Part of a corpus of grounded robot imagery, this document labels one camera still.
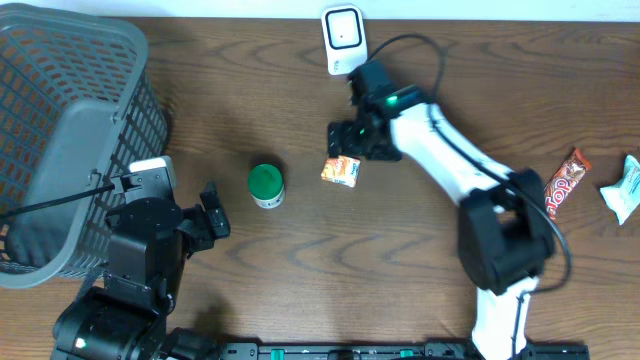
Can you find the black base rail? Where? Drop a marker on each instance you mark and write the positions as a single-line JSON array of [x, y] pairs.
[[434, 350]]

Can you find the grey plastic mesh basket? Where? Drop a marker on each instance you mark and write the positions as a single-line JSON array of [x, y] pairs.
[[76, 110]]

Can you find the green lid white jar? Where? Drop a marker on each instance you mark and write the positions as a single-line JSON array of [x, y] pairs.
[[266, 186]]

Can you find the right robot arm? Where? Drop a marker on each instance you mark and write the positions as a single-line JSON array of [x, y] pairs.
[[504, 237]]

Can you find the orange snack packet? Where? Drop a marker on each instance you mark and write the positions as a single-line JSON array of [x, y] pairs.
[[341, 170]]

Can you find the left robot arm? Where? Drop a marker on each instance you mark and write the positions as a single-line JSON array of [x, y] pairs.
[[121, 310]]

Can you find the red chocolate bar wrapper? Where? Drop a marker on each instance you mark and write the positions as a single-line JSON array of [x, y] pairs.
[[566, 178]]

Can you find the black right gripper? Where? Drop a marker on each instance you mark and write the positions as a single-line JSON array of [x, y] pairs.
[[347, 146]]

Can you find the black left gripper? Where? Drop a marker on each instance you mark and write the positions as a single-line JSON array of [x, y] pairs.
[[207, 230]]

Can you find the teal white tissue pack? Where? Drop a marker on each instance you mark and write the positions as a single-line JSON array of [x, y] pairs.
[[623, 197]]

